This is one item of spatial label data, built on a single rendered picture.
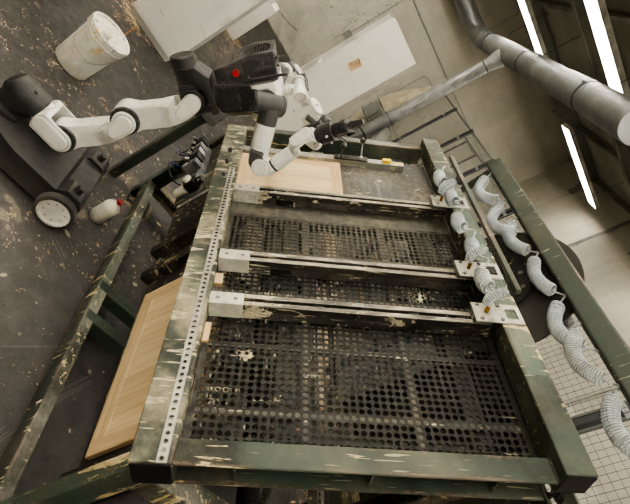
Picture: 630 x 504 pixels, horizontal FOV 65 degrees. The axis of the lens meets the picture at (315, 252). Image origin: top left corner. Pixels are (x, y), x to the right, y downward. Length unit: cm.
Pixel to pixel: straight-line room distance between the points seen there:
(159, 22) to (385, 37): 259
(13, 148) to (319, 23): 855
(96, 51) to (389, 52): 365
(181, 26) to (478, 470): 434
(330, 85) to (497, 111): 568
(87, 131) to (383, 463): 205
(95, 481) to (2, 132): 171
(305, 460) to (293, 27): 978
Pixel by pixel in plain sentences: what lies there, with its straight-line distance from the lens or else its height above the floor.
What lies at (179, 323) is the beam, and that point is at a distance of 181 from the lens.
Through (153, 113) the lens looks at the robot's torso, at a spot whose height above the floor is 76.
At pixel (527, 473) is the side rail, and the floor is 171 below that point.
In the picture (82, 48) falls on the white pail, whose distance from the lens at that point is 367.
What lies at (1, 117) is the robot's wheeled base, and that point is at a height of 17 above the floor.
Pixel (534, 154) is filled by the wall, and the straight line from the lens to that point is 1190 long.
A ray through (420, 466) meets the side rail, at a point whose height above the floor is 146.
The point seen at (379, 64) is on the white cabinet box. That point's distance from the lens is 632.
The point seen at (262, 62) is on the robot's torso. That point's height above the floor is 136.
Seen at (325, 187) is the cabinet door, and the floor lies 126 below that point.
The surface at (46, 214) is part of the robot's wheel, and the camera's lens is 281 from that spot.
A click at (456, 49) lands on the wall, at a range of 1092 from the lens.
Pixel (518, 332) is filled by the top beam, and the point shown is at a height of 185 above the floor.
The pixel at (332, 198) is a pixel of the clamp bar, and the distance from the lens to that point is 249.
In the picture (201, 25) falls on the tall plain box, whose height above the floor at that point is 50.
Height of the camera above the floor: 188
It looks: 18 degrees down
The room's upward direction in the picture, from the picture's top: 65 degrees clockwise
